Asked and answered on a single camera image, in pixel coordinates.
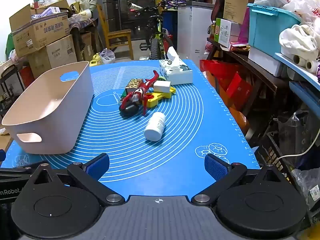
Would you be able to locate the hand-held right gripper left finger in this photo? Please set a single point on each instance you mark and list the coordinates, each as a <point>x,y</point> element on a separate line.
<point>97,166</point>

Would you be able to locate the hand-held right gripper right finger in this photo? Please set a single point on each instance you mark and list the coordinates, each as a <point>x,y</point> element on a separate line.
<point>215,166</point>

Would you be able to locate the pink plastic basket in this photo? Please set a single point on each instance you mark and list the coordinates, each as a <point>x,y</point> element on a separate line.
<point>50,120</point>

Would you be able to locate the red hero action figure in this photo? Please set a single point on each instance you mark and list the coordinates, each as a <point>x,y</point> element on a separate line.
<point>140,92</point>

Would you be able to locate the yellow toy launcher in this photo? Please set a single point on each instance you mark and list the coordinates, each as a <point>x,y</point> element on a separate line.
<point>160,98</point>

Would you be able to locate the blue silicone mat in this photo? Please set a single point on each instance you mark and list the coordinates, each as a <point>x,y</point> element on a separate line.
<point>175,155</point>

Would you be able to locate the orange bag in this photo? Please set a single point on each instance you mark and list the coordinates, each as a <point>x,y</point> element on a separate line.
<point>240,122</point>

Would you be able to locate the white pill bottle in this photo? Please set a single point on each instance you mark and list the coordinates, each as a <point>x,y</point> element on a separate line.
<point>155,127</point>

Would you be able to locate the red gift boxes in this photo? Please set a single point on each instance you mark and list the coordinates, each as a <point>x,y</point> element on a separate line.
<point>235,87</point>

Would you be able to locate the small patterned box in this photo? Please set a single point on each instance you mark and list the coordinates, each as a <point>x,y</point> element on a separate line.
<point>133,83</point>

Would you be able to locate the small white box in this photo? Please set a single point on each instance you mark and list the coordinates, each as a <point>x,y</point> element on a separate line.
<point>162,87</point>

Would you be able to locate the white floral tissue box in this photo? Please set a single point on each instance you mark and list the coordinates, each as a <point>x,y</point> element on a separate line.
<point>177,76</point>

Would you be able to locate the green round container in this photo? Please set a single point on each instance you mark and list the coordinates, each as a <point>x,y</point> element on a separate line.
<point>163,78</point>

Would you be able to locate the yellow plastic jug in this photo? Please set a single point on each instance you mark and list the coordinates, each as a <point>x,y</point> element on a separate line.
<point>96,60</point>

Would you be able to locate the clear plastic bag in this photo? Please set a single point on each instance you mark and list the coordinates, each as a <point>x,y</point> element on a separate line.
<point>107,56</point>

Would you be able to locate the blue shelf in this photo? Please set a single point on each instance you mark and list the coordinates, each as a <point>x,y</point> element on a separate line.
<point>300,90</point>

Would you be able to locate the red and white carton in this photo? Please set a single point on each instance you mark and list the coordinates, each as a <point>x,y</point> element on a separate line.
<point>27,76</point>

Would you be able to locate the white foam box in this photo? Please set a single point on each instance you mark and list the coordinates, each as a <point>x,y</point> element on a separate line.
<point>262,60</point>

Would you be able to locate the black metal rack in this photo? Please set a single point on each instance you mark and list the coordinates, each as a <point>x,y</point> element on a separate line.
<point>7,75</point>

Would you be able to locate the black and green bicycle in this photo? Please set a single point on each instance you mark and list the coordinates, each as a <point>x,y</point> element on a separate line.
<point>155,47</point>

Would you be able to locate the wooden chair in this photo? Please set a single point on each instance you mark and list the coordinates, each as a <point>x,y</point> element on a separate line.
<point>117,33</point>

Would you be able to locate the green and white carton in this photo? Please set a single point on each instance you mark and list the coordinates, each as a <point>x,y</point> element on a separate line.
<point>225,32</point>

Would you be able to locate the white paper roll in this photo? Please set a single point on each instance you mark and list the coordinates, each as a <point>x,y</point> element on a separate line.
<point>298,60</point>
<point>312,67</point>

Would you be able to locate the white cabinet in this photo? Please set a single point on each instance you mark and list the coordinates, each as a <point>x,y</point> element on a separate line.
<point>192,30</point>

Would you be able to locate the teal plastic storage bin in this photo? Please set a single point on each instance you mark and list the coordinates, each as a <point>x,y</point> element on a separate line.
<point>265,32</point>

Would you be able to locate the open printed cardboard box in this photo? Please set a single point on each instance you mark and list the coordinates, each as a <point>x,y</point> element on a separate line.
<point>37,35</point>

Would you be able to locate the white cloth bag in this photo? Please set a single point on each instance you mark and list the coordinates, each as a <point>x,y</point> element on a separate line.
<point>297,40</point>

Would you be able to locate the dark glass door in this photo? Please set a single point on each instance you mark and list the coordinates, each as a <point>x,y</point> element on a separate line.
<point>135,7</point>

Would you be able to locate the tall brown carton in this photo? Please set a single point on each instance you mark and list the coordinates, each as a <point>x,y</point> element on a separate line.
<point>236,0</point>

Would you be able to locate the white plastic bags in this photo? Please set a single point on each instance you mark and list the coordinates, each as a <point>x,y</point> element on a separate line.
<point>300,2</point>

